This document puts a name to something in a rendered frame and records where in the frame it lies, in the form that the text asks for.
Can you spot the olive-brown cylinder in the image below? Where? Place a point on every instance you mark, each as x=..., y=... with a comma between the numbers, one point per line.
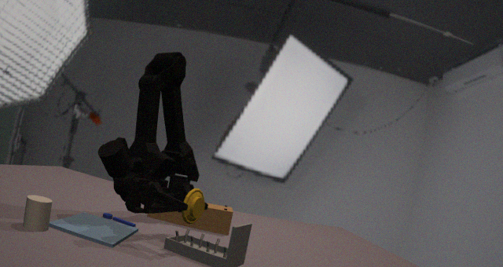
x=37, y=213

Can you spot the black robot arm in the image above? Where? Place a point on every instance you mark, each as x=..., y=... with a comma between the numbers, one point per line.
x=164, y=73

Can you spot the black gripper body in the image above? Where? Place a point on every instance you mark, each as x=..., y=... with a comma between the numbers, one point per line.
x=137, y=189

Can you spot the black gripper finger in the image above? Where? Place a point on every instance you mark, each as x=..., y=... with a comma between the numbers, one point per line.
x=186, y=189
x=157, y=201

